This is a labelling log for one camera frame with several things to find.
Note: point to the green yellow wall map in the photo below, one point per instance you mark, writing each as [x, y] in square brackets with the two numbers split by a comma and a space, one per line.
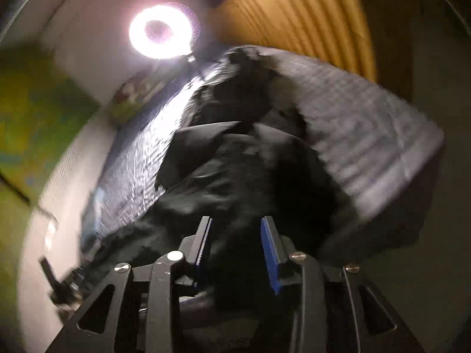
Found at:
[42, 110]

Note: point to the folded light blue towel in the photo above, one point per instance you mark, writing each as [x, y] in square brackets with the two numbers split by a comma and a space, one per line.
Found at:
[91, 220]

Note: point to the black and white hanging strip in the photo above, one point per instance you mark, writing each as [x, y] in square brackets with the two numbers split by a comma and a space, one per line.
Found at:
[15, 190]

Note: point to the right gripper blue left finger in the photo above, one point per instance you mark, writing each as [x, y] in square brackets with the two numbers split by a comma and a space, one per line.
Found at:
[196, 249]

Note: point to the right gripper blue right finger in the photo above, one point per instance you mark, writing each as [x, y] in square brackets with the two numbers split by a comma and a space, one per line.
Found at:
[279, 268]

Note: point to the black trousers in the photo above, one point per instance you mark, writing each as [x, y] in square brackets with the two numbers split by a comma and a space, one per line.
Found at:
[235, 174]

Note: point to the folded green floral blanket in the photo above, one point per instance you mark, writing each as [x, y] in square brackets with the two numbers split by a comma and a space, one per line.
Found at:
[135, 93]

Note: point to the wooden slatted bed rail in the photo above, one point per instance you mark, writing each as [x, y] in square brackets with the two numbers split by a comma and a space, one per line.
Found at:
[334, 31]

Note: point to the dark grey button shirt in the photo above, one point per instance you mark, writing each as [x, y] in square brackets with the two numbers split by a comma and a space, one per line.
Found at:
[247, 88]

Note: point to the bright ring light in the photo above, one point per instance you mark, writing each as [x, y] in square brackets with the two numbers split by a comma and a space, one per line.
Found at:
[164, 31]

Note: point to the striped blue grey bedspread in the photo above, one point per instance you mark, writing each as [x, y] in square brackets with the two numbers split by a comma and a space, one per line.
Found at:
[380, 151]

